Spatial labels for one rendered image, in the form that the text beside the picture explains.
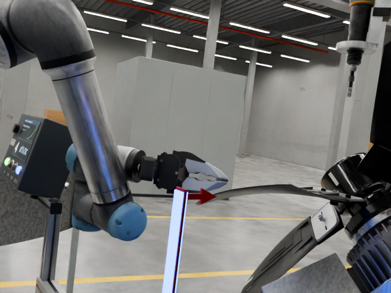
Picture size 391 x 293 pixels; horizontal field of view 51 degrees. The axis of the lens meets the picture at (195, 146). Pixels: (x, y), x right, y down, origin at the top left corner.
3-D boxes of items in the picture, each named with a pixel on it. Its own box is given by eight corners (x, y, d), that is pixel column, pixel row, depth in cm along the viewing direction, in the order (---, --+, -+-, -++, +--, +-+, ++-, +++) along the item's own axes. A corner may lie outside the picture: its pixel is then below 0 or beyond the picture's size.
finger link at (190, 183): (233, 181, 86) (191, 174, 89) (226, 181, 80) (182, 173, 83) (230, 196, 86) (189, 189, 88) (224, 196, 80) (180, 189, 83)
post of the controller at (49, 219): (54, 280, 102) (63, 202, 101) (42, 281, 100) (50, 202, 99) (51, 275, 105) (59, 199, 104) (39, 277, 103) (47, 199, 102)
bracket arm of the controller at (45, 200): (61, 214, 101) (63, 202, 101) (49, 214, 99) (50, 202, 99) (37, 194, 121) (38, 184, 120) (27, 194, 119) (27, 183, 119)
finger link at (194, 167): (235, 166, 86) (193, 160, 89) (228, 164, 80) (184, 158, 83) (233, 181, 86) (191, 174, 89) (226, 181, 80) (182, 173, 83)
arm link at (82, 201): (85, 238, 85) (91, 186, 84) (64, 224, 93) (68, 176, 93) (119, 235, 90) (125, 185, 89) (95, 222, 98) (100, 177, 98)
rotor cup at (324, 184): (425, 206, 82) (384, 157, 90) (405, 191, 72) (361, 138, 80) (364, 245, 88) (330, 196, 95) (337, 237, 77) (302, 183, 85)
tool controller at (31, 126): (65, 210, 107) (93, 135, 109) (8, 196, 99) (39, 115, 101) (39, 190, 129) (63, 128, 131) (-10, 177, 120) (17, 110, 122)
